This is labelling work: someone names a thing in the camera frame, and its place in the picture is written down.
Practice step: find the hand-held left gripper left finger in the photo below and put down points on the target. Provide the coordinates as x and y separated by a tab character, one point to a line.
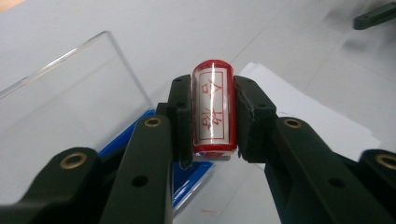
146	168

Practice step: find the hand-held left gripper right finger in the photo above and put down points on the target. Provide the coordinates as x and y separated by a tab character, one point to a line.
299	161

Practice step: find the white paper sheet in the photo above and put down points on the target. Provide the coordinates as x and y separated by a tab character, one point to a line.
299	102

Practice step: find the red stamp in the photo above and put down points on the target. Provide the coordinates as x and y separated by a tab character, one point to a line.
213	105

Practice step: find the blue ink pad box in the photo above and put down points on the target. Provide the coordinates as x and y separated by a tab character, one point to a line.
77	102

